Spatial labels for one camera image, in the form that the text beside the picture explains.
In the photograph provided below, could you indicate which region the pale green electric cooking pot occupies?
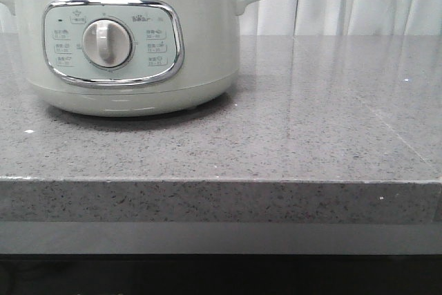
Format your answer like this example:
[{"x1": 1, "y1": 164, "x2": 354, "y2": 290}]
[{"x1": 19, "y1": 9, "x2": 240, "y2": 117}]

